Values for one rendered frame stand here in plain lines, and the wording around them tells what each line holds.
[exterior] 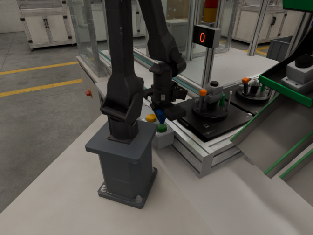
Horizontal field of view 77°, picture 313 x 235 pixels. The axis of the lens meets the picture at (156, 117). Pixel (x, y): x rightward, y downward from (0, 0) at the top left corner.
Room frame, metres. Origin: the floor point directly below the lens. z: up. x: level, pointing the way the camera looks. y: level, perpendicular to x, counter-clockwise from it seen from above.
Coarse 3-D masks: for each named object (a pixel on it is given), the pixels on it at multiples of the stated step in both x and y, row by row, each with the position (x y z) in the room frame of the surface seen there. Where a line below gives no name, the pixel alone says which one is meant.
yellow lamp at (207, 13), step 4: (204, 8) 0.88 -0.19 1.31; (208, 8) 0.86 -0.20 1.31; (212, 8) 0.86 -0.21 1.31; (216, 8) 0.86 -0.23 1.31; (204, 12) 0.88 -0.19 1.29; (208, 12) 0.86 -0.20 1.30; (212, 12) 0.86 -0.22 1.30; (216, 12) 0.87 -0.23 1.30; (204, 16) 0.87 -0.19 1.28; (208, 16) 0.86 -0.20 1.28; (212, 16) 0.86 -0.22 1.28; (204, 20) 0.87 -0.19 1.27; (208, 20) 0.86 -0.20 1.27; (212, 20) 0.86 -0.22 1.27
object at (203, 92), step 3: (201, 90) 0.63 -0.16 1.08; (204, 90) 0.63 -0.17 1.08; (201, 93) 0.63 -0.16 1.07; (204, 93) 0.62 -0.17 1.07; (207, 93) 0.64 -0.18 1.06; (201, 96) 0.63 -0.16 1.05; (204, 96) 0.63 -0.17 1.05; (201, 99) 0.63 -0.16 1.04; (201, 102) 0.63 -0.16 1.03; (198, 105) 0.63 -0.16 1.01; (201, 105) 0.63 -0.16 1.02; (198, 108) 0.63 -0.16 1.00; (201, 108) 0.63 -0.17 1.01
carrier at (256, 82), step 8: (256, 80) 0.79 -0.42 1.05; (232, 88) 0.87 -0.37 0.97; (240, 88) 0.82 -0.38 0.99; (248, 88) 0.83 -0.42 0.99; (256, 88) 0.78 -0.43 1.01; (264, 88) 0.79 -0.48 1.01; (232, 96) 0.79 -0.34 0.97; (240, 96) 0.76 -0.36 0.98; (248, 96) 0.75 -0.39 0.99; (256, 96) 0.75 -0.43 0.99; (264, 96) 0.75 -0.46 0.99; (232, 104) 0.73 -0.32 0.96; (240, 104) 0.71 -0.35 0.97; (248, 104) 0.71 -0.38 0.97; (256, 104) 0.71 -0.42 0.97; (264, 104) 0.71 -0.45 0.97; (248, 112) 0.66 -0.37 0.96; (256, 112) 0.65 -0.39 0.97
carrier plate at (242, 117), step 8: (176, 104) 0.71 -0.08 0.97; (184, 104) 0.71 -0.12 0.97; (232, 112) 0.65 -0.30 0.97; (240, 112) 0.65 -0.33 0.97; (184, 120) 0.60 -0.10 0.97; (192, 120) 0.60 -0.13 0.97; (200, 120) 0.60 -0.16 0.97; (224, 120) 0.60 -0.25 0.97; (232, 120) 0.60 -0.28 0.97; (240, 120) 0.60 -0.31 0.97; (248, 120) 0.60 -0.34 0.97; (192, 128) 0.56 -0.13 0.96; (200, 128) 0.55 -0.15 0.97; (216, 128) 0.55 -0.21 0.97; (224, 128) 0.55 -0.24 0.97; (232, 128) 0.56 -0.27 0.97; (200, 136) 0.52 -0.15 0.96; (208, 136) 0.51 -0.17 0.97; (216, 136) 0.52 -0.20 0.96
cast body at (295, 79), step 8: (304, 56) 0.39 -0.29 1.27; (312, 56) 0.38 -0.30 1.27; (288, 64) 0.39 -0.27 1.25; (296, 64) 0.38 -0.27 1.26; (304, 64) 0.37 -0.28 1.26; (312, 64) 0.37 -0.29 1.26; (288, 72) 0.39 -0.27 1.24; (296, 72) 0.37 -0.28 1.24; (304, 72) 0.36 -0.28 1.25; (312, 72) 0.36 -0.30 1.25; (288, 80) 0.39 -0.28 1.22; (296, 80) 0.37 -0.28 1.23; (304, 80) 0.36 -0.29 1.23; (312, 80) 0.36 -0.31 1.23; (296, 88) 0.36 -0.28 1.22; (304, 88) 0.36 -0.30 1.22; (312, 88) 0.37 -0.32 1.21
